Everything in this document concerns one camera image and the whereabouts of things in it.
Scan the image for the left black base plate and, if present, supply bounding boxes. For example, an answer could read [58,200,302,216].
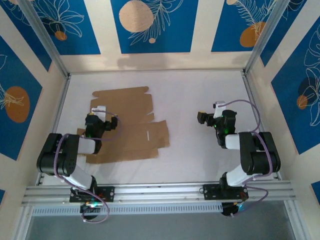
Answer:
[69,186,116,204]

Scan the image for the right aluminium frame post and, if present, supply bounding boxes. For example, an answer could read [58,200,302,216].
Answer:
[243,0,293,75]

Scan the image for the grey slotted cable duct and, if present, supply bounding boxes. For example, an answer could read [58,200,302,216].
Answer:
[31,202,223,216]

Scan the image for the aluminium frame bar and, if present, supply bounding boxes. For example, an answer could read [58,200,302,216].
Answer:
[14,204,35,240]
[283,199,305,240]

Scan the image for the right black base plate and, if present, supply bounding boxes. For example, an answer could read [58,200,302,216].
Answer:
[202,183,249,201]

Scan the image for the left aluminium frame post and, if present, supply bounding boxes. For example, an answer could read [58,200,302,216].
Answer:
[18,0,71,78]

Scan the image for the blue poster orange circle lily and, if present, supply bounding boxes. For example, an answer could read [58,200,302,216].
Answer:
[0,34,43,161]

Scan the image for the left aluminium side rail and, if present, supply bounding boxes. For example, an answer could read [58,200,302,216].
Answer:
[36,73,73,186]

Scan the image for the blue poster lilies dark circle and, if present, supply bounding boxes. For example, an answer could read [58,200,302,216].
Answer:
[271,23,320,155]

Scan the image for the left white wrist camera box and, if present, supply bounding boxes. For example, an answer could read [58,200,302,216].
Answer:
[91,105,108,118]

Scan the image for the blue poster beige circle feather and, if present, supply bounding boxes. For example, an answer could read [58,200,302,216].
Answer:
[110,0,199,54]

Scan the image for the aluminium frame post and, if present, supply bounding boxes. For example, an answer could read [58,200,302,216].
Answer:
[18,0,71,78]
[243,0,293,75]

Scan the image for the brown cardboard paper box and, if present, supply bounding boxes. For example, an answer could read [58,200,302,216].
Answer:
[76,86,171,165]

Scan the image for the blue poster lily orange dot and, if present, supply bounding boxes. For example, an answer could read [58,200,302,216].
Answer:
[31,0,101,56]

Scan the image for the right aluminium side rail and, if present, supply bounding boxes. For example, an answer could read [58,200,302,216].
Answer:
[240,70,283,181]

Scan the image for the long aluminium mounting rail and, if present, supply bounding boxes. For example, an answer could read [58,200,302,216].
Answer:
[21,180,293,206]

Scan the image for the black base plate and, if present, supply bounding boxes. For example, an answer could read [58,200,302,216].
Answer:
[202,183,249,201]
[69,186,116,204]

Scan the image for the blue poster orange circle feather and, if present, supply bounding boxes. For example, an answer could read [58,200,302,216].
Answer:
[211,0,279,53]

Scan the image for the aluminium side rail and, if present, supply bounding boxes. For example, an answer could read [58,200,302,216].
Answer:
[36,73,73,186]
[240,70,283,181]

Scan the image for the narrow blue poster white lines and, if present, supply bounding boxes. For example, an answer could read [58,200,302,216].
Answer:
[259,0,309,68]
[0,0,53,73]

